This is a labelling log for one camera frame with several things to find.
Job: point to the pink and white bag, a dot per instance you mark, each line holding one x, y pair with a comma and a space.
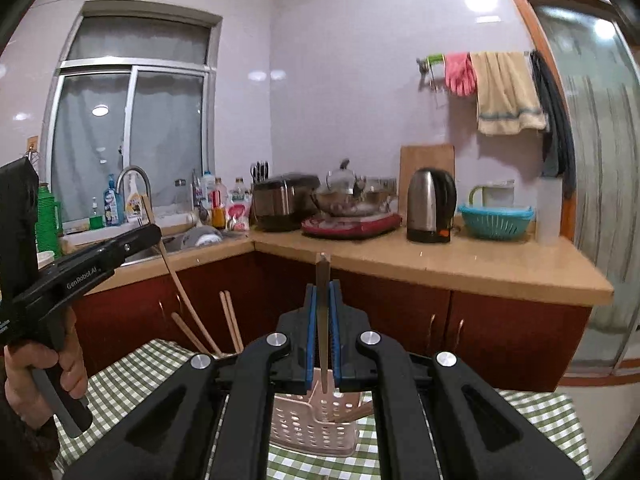
239, 215

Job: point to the red induction cooker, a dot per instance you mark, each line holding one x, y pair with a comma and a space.
350, 226

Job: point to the stainless steel sink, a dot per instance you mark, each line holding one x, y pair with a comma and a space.
172, 244

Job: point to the aluminium frame window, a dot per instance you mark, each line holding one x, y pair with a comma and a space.
95, 135

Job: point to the steel wok lid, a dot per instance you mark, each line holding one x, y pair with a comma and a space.
341, 177

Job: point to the steel wok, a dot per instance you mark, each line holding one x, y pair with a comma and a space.
345, 205

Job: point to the dark hanging cloth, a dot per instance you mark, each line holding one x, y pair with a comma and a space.
555, 125

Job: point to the wood-framed glass door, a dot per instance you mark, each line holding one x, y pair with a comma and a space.
600, 160

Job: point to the pink perforated utensil basket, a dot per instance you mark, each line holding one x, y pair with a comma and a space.
310, 430

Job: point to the dark rice cooker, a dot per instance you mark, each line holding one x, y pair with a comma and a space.
285, 202

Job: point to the green and white pitcher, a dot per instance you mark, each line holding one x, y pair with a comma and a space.
495, 192

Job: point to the green thermos flask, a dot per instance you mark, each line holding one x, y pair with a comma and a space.
48, 220

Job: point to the wooden knife block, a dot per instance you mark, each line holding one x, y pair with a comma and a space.
255, 202

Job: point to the steel electric kettle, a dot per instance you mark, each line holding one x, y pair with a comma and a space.
430, 205

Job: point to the metal towel rail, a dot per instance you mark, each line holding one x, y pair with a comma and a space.
431, 60

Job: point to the green soap bottle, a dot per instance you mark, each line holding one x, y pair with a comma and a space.
95, 217

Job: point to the yellow oil bottle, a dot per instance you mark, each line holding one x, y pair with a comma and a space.
218, 212

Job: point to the translucent plastic container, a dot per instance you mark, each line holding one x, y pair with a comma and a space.
550, 215

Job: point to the person's left hand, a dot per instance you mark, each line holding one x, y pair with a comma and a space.
22, 385

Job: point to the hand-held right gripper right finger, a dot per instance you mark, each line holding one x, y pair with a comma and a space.
336, 340

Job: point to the pink rubber gloves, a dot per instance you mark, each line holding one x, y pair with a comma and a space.
460, 75

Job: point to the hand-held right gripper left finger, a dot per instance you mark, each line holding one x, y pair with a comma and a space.
311, 335

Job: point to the wooden cutting board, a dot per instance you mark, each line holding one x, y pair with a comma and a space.
425, 157

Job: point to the person's left forearm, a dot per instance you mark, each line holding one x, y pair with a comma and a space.
20, 452

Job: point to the thin metal utensil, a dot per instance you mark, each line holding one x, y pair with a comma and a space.
323, 320

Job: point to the wooden chopstick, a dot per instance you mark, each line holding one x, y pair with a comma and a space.
175, 280
229, 324
190, 332
235, 322

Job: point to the red-brown kitchen counter cabinet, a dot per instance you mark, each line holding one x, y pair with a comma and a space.
500, 330

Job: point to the blue detergent bottle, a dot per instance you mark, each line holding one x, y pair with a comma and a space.
112, 205

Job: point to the beige striped towel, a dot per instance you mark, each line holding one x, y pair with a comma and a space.
507, 92

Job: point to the small clear capped bottle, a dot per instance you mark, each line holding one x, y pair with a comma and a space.
239, 190

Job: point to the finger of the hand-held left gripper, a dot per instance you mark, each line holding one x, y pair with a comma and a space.
120, 247

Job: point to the teal plastic colander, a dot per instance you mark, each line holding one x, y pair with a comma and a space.
495, 222

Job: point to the white plastic bottle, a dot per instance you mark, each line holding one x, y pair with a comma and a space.
207, 190

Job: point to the curved metal faucet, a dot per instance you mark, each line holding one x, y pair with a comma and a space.
131, 169

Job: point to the white spray bottle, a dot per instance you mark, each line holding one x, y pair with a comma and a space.
133, 202

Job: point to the green checkered tablecloth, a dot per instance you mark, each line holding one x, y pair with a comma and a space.
135, 375

